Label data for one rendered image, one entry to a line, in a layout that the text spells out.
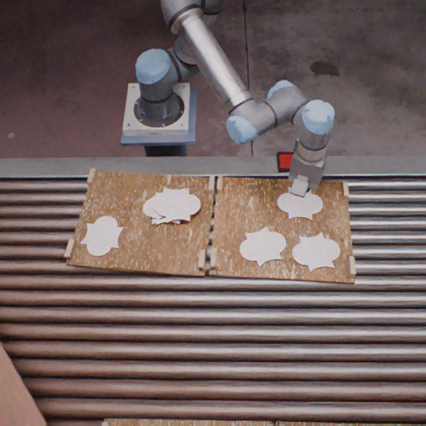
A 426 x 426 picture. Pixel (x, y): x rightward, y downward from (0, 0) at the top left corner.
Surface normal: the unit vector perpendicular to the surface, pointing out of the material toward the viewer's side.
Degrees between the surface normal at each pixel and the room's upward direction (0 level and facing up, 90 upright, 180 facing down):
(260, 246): 0
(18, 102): 0
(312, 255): 0
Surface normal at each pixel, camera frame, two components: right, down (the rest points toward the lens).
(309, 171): -0.43, 0.76
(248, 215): -0.04, -0.55
